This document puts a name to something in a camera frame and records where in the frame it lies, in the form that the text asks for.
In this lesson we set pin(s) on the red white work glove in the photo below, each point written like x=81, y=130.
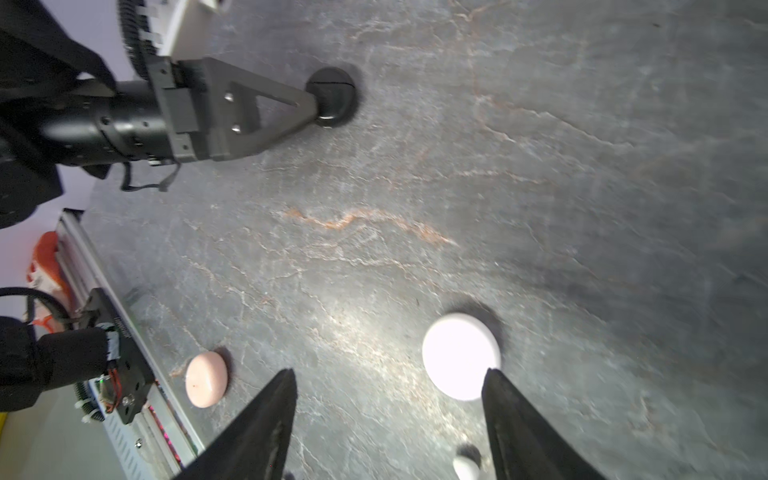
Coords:
x=44, y=273

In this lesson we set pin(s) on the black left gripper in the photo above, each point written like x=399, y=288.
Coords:
x=216, y=111

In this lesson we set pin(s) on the black earbud charging case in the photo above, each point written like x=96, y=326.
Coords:
x=335, y=94

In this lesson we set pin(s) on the white earbud charging case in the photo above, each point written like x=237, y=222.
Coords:
x=457, y=351

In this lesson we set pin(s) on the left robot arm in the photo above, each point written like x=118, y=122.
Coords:
x=61, y=105

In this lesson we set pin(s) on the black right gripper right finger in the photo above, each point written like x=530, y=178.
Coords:
x=524, y=445

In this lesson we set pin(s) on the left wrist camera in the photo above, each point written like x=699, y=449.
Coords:
x=177, y=29

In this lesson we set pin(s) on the white earbud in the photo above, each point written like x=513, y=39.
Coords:
x=466, y=468

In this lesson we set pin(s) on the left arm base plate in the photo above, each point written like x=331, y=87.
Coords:
x=123, y=388

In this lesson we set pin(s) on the pink earbud charging case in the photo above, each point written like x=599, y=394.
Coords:
x=206, y=379

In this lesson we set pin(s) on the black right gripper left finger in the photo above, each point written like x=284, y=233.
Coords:
x=256, y=443

